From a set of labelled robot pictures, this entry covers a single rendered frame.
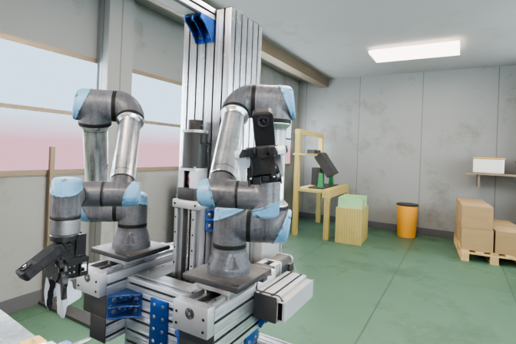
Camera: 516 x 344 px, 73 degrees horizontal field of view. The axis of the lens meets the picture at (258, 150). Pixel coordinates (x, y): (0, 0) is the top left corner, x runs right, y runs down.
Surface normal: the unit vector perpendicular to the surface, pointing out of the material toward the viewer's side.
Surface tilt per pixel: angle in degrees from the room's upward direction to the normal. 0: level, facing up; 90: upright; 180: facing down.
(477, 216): 90
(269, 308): 90
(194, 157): 90
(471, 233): 90
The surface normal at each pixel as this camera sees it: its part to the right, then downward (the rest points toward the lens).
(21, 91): 0.86, 0.04
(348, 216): -0.46, -0.02
